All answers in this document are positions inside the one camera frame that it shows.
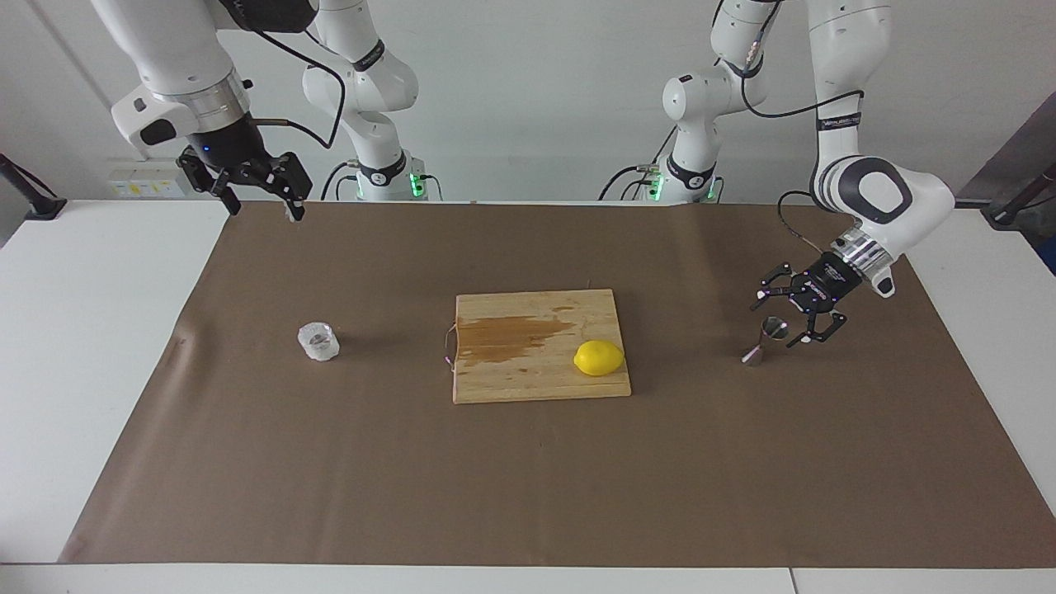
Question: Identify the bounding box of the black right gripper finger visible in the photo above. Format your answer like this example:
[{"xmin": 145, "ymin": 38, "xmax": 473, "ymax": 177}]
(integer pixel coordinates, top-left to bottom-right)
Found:
[
  {"xmin": 262, "ymin": 153, "xmax": 314, "ymax": 222},
  {"xmin": 177, "ymin": 155, "xmax": 243, "ymax": 217}
]

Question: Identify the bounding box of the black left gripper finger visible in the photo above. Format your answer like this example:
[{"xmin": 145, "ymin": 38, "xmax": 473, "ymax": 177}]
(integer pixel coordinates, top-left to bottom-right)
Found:
[
  {"xmin": 749, "ymin": 262, "xmax": 799, "ymax": 313},
  {"xmin": 785, "ymin": 307, "xmax": 848, "ymax": 348}
]

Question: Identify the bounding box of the steel double jigger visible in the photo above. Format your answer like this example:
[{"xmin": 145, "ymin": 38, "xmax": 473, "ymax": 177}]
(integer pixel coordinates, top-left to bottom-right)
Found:
[{"xmin": 741, "ymin": 315, "xmax": 790, "ymax": 367}]

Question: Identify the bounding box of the clear plastic cup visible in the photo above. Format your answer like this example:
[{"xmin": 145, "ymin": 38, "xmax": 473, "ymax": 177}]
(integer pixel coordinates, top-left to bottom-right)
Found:
[{"xmin": 297, "ymin": 322, "xmax": 341, "ymax": 363}]

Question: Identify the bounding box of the black clamp stand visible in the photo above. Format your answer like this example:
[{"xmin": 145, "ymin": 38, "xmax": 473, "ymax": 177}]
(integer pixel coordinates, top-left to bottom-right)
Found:
[
  {"xmin": 982, "ymin": 161, "xmax": 1056, "ymax": 230},
  {"xmin": 0, "ymin": 153, "xmax": 68, "ymax": 221}
]

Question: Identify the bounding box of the yellow lemon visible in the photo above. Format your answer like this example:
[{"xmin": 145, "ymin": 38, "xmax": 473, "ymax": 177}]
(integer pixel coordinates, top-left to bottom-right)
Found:
[{"xmin": 573, "ymin": 339, "xmax": 625, "ymax": 378}]

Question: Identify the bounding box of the dark grey panel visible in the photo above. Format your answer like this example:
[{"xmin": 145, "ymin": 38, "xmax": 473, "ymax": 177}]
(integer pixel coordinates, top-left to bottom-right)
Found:
[{"xmin": 955, "ymin": 89, "xmax": 1056, "ymax": 207}]

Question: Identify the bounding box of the wooden cutting board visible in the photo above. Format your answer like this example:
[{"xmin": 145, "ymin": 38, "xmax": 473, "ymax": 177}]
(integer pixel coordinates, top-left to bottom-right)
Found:
[{"xmin": 444, "ymin": 288, "xmax": 633, "ymax": 405}]

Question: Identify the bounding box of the brown paper table mat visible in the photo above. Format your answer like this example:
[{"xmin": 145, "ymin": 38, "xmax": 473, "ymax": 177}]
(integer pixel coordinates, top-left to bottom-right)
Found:
[{"xmin": 58, "ymin": 200, "xmax": 1056, "ymax": 568}]

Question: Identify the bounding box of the black base cable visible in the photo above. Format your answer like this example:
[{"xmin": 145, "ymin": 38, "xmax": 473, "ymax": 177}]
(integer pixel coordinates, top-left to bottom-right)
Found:
[
  {"xmin": 320, "ymin": 161, "xmax": 360, "ymax": 201},
  {"xmin": 598, "ymin": 163, "xmax": 661, "ymax": 201}
]

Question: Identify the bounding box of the white wall socket box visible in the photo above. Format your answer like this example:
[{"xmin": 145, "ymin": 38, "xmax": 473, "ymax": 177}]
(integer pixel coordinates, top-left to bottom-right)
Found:
[{"xmin": 107, "ymin": 159, "xmax": 189, "ymax": 200}]

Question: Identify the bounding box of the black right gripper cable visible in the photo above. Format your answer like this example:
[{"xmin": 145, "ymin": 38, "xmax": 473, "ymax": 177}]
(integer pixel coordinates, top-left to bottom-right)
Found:
[{"xmin": 216, "ymin": 0, "xmax": 347, "ymax": 151}]

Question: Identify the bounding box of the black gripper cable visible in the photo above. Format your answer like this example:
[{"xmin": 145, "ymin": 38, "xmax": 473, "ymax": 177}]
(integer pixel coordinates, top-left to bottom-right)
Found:
[
  {"xmin": 216, "ymin": 0, "xmax": 347, "ymax": 151},
  {"xmin": 714, "ymin": 0, "xmax": 865, "ymax": 257}
]

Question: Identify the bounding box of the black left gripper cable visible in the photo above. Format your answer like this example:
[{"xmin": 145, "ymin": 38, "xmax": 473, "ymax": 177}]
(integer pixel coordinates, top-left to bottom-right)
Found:
[{"xmin": 714, "ymin": 0, "xmax": 865, "ymax": 257}]

